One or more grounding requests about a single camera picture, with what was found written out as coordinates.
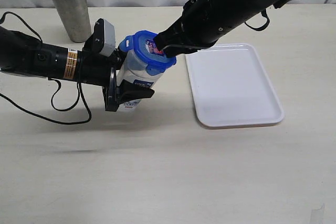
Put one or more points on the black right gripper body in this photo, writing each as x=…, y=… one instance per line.
x=206, y=21

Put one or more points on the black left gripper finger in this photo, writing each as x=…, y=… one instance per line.
x=129, y=91

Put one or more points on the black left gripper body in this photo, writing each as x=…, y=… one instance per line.
x=100, y=70

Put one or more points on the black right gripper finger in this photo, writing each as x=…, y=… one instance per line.
x=172, y=51
x=172, y=37

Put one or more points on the clear plastic tall container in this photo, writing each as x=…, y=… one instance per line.
x=136, y=71

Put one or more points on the stainless steel cup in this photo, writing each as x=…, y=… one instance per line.
x=74, y=15

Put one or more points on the blue plastic lid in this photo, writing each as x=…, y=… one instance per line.
x=143, y=55

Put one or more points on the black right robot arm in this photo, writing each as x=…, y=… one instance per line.
x=251, y=8

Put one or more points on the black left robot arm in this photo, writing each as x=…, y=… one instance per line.
x=24, y=55

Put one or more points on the white rectangular plastic tray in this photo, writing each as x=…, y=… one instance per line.
x=231, y=88

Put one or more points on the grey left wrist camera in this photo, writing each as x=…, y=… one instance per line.
x=109, y=39

